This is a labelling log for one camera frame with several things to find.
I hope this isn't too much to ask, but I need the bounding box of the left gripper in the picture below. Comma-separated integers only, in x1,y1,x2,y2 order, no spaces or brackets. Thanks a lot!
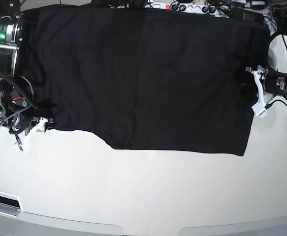
263,71,287,98

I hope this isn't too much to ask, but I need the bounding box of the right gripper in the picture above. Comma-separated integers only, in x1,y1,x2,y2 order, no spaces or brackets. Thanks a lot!
9,108,34,135

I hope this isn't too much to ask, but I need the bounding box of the black t-shirt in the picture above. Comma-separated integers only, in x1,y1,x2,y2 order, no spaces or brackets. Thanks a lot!
16,4,270,156

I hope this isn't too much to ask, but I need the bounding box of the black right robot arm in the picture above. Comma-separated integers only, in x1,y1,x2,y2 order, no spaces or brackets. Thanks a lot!
0,14,39,135

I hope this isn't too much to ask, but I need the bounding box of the black box behind table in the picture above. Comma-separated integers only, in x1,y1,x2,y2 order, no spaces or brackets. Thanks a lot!
230,7,265,27

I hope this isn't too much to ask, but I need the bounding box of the white slotted table fixture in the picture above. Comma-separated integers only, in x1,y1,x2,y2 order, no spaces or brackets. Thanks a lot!
0,191,24,217

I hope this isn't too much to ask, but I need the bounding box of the white power strip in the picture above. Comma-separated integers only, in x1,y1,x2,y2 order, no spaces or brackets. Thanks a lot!
145,0,228,18

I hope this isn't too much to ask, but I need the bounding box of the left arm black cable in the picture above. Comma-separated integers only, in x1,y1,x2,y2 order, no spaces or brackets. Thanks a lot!
266,31,287,111

